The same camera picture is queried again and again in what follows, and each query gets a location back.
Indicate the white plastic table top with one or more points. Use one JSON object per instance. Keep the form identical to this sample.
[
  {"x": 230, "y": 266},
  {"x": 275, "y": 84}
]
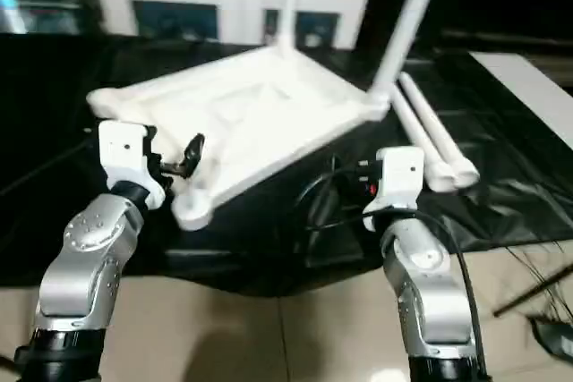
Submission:
[{"x": 251, "y": 114}]

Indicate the white plastic table leg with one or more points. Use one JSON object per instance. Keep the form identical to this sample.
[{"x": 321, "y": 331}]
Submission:
[
  {"x": 443, "y": 136},
  {"x": 288, "y": 2},
  {"x": 407, "y": 24},
  {"x": 425, "y": 145}
]

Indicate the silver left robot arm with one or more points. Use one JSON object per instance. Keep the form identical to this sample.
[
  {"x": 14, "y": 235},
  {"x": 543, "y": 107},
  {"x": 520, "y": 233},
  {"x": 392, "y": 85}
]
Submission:
[{"x": 85, "y": 266}]

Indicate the black work mat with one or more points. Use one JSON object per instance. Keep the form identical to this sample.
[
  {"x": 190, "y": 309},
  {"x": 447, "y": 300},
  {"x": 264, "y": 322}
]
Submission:
[{"x": 72, "y": 87}]

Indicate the white flat board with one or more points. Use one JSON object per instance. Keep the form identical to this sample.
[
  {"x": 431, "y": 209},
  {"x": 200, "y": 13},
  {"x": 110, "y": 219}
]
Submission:
[{"x": 528, "y": 87}]

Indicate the black folding stand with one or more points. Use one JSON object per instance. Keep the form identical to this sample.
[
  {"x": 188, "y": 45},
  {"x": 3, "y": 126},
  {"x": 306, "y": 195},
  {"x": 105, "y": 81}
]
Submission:
[{"x": 537, "y": 288}]

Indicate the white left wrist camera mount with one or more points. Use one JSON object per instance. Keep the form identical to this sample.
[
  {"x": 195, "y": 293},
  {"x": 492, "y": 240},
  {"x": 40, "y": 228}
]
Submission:
[{"x": 125, "y": 154}]

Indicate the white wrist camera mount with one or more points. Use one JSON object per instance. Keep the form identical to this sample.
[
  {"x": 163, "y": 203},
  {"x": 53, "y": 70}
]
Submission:
[
  {"x": 125, "y": 154},
  {"x": 396, "y": 181}
]

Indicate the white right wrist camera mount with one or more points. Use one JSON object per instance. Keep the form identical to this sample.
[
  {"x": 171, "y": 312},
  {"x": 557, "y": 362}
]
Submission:
[{"x": 396, "y": 181}]

